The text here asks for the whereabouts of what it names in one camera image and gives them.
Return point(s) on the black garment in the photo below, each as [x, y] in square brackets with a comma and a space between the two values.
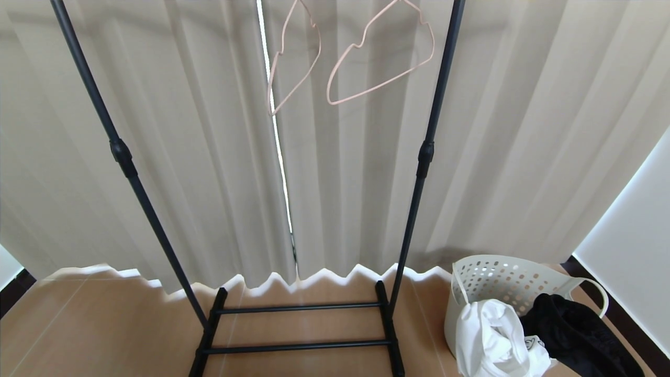
[570, 335]

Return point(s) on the white printed t-shirt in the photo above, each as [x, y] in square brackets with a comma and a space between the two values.
[487, 335]

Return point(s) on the beige curtain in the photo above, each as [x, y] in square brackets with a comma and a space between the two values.
[157, 104]

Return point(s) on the pink clothes hanger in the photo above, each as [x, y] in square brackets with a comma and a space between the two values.
[382, 82]
[269, 97]

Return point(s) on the black clothes rack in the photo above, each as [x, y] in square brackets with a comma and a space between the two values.
[425, 152]

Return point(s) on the white laundry basket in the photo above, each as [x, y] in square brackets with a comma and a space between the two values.
[497, 259]

